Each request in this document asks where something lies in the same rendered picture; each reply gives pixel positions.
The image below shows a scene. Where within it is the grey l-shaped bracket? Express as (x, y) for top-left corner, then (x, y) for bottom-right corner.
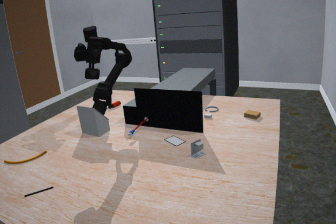
(191, 139), (206, 158)

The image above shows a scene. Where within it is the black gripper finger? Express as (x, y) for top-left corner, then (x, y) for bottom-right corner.
(85, 70), (100, 78)
(87, 43), (103, 59)

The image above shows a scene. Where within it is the red-handled screwdriver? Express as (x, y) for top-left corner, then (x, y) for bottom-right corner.
(107, 101), (121, 109)

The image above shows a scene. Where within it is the grey rectangular cover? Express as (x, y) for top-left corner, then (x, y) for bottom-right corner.
(123, 68), (215, 126)

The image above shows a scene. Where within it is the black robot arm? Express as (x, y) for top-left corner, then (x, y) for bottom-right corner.
(74, 26), (132, 115)

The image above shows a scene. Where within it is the small brown box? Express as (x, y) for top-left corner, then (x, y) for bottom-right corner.
(244, 110), (261, 120)

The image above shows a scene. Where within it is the black panel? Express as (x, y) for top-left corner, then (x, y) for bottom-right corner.
(134, 88), (203, 133)

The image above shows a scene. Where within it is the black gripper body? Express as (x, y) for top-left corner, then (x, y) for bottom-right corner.
(85, 36), (104, 79)

